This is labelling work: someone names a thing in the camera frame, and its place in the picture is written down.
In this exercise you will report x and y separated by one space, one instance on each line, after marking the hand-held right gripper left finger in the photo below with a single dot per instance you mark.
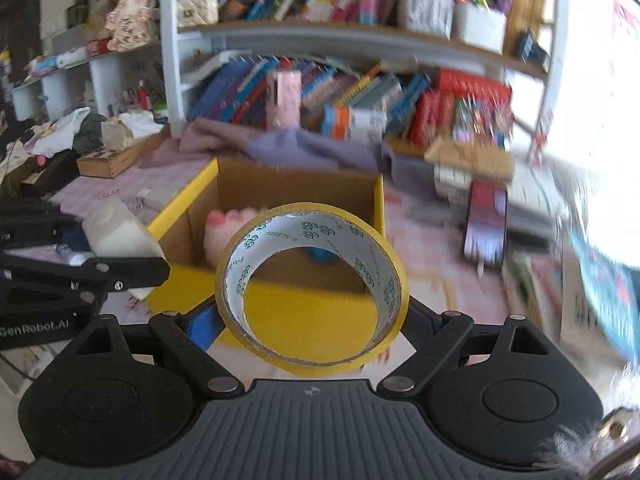
205 327

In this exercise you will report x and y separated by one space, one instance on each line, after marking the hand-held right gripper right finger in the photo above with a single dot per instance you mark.
425 325

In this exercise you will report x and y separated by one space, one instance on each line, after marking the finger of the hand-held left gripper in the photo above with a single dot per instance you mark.
35 222
135 271

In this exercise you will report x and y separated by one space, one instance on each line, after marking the cream square eraser block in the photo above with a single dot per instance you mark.
120 235

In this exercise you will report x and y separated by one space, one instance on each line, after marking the yellow cardboard box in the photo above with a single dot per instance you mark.
180 285

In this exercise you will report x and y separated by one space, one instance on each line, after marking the yellow tape roll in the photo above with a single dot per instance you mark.
235 280

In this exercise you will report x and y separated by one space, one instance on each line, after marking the pink plush toy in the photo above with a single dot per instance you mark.
230 230

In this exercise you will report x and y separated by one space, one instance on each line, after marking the pink ball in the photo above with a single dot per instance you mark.
40 160

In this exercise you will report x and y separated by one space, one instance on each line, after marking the white garment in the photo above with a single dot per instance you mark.
55 132

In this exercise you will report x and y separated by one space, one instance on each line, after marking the wooden box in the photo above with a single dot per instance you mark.
115 160

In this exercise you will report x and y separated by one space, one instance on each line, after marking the dark grey garment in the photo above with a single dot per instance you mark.
90 132

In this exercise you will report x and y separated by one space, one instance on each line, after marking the dark smartphone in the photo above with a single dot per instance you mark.
485 220

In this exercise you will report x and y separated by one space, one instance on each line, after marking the cream tissue pack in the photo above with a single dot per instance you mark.
117 132

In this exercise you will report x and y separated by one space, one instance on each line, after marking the white side shelf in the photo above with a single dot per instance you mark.
102 80

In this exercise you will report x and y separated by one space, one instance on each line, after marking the stack of brown envelopes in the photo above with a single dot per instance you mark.
470 160

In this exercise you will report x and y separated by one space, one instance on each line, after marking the stack of books and papers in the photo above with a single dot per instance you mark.
600 280

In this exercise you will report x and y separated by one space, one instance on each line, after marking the grey fluffy garment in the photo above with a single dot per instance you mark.
575 445

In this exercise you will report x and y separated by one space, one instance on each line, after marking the pink and purple cloth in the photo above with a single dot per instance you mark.
300 150

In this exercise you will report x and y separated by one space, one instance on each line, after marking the row of blue books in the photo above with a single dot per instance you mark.
225 90

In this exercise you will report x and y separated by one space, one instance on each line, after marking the orange and white small box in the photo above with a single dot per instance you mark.
355 132
355 116

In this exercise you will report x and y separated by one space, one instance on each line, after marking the white bookshelf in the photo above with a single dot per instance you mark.
170 60

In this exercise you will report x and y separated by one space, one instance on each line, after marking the floral fabric bag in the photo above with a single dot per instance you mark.
130 20

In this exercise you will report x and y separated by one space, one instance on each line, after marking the pink cylindrical device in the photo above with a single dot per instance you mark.
285 100

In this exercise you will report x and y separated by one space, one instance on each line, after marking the row of red books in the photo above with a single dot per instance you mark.
470 90

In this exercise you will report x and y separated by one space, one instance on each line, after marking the white quilted handbag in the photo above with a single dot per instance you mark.
197 5

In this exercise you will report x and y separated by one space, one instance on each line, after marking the small black device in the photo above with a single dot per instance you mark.
529 47

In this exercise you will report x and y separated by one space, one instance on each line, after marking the white pen holder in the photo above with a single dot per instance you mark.
480 27

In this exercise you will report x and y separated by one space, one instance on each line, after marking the patterned pen holder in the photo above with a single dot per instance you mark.
427 12

